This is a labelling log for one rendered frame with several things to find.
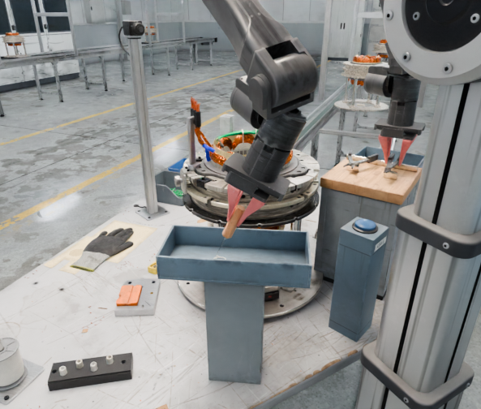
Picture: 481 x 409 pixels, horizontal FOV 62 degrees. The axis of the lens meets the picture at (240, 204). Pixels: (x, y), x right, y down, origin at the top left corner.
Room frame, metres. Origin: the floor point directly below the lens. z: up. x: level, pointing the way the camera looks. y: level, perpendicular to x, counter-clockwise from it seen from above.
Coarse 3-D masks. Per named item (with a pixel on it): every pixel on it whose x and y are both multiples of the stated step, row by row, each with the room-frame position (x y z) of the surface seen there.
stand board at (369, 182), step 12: (336, 168) 0.94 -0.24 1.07; (360, 168) 0.94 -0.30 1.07; (372, 168) 0.94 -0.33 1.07; (420, 168) 0.94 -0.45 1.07; (324, 180) 0.88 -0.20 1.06; (336, 180) 0.86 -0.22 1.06; (348, 180) 0.86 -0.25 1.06; (360, 180) 0.86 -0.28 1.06; (372, 180) 0.86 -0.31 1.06; (384, 180) 0.86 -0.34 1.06; (396, 180) 0.86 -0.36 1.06; (408, 180) 0.86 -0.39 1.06; (348, 192) 0.84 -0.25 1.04; (360, 192) 0.83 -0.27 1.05; (372, 192) 0.81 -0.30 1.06; (384, 192) 0.80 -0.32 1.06; (396, 192) 0.79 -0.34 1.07; (408, 192) 0.83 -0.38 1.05
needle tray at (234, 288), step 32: (160, 256) 0.54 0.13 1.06; (192, 256) 0.60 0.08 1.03; (224, 256) 0.60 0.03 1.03; (256, 256) 0.60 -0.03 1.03; (288, 256) 0.60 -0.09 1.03; (224, 288) 0.54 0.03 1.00; (256, 288) 0.54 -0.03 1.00; (224, 320) 0.54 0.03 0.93; (256, 320) 0.54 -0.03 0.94; (224, 352) 0.54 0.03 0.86; (256, 352) 0.54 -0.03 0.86
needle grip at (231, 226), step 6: (234, 210) 0.58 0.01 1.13; (240, 210) 0.57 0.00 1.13; (234, 216) 0.58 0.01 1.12; (240, 216) 0.58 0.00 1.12; (228, 222) 0.58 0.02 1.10; (234, 222) 0.58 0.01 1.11; (228, 228) 0.58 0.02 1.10; (234, 228) 0.58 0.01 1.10; (222, 234) 0.58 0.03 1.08; (228, 234) 0.58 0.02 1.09
